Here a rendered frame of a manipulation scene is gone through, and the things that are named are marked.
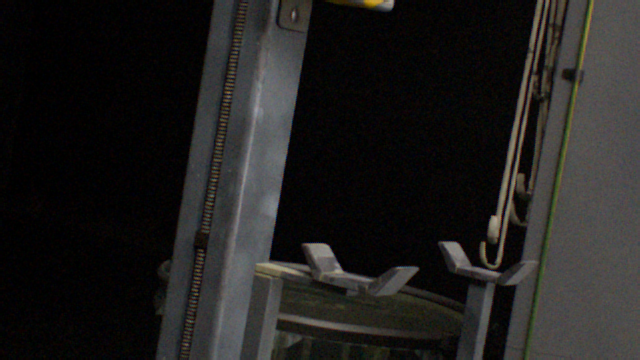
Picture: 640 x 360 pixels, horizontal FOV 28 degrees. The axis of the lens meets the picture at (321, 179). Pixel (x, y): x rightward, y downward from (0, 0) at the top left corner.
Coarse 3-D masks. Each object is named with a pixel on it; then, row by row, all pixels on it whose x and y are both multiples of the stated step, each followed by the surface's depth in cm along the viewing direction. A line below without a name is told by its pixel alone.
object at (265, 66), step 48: (240, 0) 100; (240, 48) 100; (288, 48) 101; (240, 96) 100; (288, 96) 103; (192, 144) 102; (240, 144) 100; (192, 192) 102; (240, 192) 100; (192, 240) 102; (240, 240) 101; (192, 288) 102; (240, 288) 102; (192, 336) 102; (240, 336) 103
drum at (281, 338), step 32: (160, 288) 210; (416, 288) 239; (160, 320) 207; (288, 320) 189; (320, 320) 189; (288, 352) 190; (320, 352) 190; (352, 352) 190; (384, 352) 191; (416, 352) 194; (448, 352) 198
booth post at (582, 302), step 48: (576, 0) 138; (624, 0) 135; (576, 48) 138; (624, 48) 135; (624, 96) 135; (576, 144) 137; (624, 144) 134; (576, 192) 137; (624, 192) 134; (528, 240) 140; (576, 240) 137; (624, 240) 134; (528, 288) 140; (576, 288) 137; (624, 288) 134; (576, 336) 137; (624, 336) 134
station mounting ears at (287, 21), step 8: (280, 0) 99; (288, 0) 100; (296, 0) 101; (304, 0) 102; (280, 8) 99; (288, 8) 100; (296, 8) 101; (304, 8) 102; (280, 16) 99; (288, 16) 100; (296, 16) 101; (304, 16) 102; (280, 24) 99; (288, 24) 100; (296, 24) 101; (304, 24) 102
